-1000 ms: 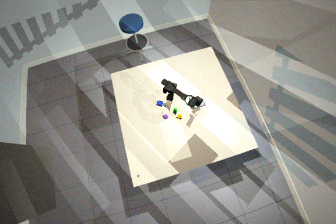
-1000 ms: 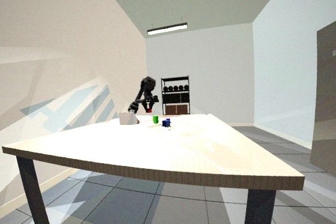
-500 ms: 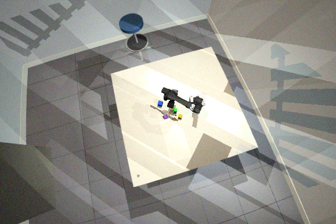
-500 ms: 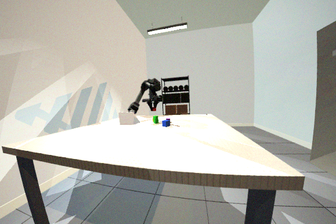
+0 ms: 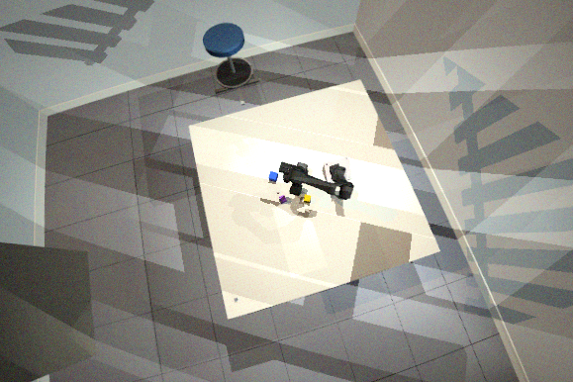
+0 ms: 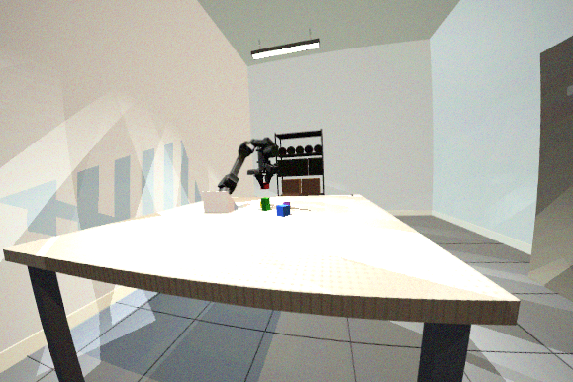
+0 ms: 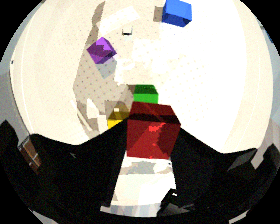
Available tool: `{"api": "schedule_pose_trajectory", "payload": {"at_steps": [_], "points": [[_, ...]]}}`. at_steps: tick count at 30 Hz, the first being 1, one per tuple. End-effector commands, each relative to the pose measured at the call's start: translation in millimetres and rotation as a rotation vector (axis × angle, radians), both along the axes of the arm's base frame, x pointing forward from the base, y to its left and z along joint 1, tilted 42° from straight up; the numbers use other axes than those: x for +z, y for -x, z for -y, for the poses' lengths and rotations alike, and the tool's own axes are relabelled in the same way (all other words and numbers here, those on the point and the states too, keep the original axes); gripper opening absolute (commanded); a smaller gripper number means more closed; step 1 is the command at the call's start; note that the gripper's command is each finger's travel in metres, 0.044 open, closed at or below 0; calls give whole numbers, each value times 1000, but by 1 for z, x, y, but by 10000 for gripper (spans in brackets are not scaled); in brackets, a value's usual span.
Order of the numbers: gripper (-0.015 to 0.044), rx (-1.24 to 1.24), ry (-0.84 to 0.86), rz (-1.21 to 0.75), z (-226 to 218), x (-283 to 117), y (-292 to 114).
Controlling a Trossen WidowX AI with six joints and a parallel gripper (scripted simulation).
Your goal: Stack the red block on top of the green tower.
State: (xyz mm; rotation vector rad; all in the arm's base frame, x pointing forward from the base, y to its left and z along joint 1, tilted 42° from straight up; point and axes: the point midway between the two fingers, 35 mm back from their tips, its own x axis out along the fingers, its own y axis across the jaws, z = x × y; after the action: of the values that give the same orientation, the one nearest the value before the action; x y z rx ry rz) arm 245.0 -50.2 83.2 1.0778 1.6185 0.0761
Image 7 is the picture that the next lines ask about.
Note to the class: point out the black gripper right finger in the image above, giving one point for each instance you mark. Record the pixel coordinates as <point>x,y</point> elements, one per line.
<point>197,167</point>

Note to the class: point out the blue block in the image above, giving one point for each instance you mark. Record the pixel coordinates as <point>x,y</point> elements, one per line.
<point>177,13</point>

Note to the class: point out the red block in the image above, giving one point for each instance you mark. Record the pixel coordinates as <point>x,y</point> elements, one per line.
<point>152,130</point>

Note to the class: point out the purple block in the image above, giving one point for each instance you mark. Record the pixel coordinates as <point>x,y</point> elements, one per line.
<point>101,50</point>

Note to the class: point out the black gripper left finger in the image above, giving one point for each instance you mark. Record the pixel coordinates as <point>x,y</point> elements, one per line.
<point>97,162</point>

